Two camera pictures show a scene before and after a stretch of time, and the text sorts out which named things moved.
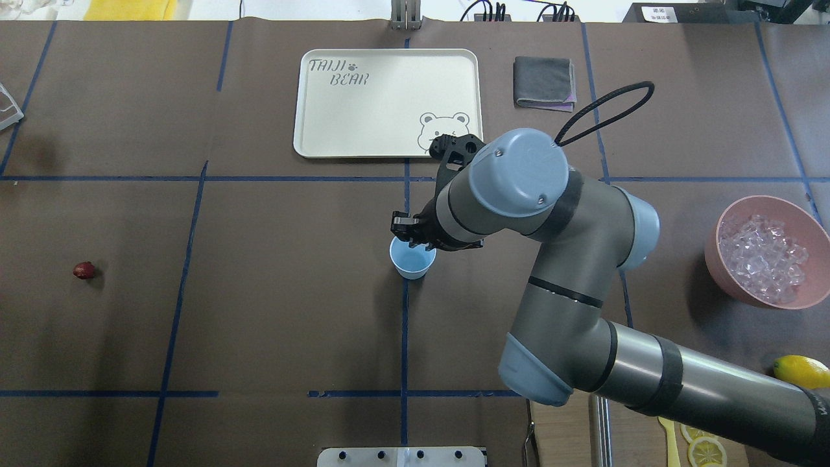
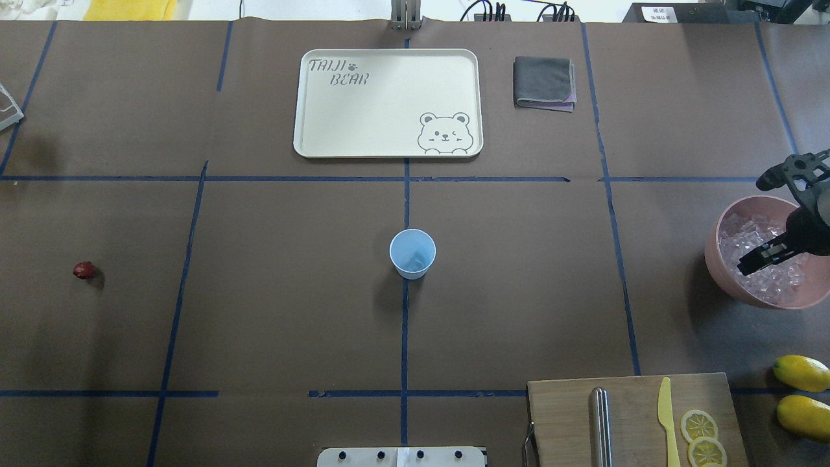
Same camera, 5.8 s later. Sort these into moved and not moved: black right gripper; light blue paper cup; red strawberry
Moved: black right gripper
Not moved: red strawberry; light blue paper cup
